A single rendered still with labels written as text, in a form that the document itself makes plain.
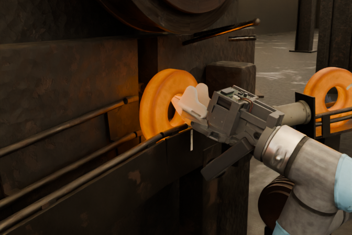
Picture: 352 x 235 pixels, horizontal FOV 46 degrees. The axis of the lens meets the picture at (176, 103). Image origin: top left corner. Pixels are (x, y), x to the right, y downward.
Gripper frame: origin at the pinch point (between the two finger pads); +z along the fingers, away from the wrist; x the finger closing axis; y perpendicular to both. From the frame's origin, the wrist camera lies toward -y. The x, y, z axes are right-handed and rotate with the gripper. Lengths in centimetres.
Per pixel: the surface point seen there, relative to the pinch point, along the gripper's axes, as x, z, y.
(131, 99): 7.1, 5.0, -0.2
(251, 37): -7.2, -7.3, 15.5
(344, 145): -227, -4, -77
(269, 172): -150, 17, -84
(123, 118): 7.9, 5.2, -4.0
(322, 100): -38.9, -16.7, 0.8
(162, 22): 8.5, 1.4, 15.7
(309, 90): -36.9, -13.4, 2.5
